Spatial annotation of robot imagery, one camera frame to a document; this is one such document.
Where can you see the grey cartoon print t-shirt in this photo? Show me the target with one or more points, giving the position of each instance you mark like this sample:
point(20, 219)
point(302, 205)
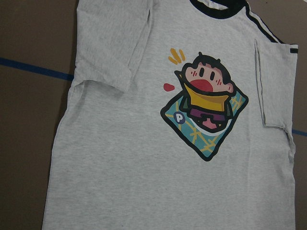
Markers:
point(179, 117)

